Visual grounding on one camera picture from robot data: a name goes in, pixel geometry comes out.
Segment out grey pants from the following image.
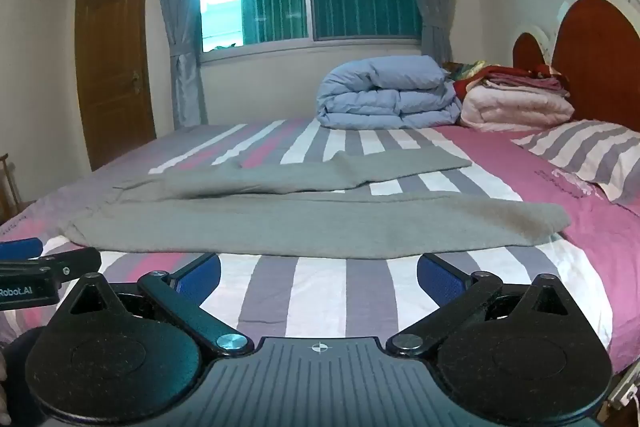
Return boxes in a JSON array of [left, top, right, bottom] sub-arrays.
[[67, 151, 573, 261]]

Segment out bed with striped sheet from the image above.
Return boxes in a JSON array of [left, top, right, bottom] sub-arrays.
[[0, 118, 640, 380]]

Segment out brown wooden door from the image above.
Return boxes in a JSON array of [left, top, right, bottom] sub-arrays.
[[74, 0, 159, 172]]

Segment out folded blue duvet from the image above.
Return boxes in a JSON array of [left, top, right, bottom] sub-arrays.
[[316, 55, 463, 130]]

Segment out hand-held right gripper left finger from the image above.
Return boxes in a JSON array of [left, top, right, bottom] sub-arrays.
[[65, 252, 253, 356]]

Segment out striped pillow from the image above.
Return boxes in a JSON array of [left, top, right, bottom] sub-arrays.
[[511, 119, 640, 219]]

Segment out wooden chair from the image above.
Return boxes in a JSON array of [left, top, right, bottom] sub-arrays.
[[0, 152, 24, 222]]

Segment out red and colourful folded clothes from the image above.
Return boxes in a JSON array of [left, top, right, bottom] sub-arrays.
[[442, 61, 571, 96]]

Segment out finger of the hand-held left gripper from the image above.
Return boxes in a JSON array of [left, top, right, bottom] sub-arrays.
[[0, 237, 44, 261], [0, 248, 103, 283]]

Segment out folded pink quilt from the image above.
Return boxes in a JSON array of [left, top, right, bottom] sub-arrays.
[[459, 84, 576, 132]]

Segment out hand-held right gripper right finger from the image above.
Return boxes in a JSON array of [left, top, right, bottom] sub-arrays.
[[387, 252, 576, 356]]

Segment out folded mauve cloth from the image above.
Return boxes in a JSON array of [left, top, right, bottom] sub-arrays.
[[481, 74, 571, 96]]

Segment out brown wooden headboard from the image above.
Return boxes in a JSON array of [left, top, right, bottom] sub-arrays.
[[512, 0, 640, 134]]

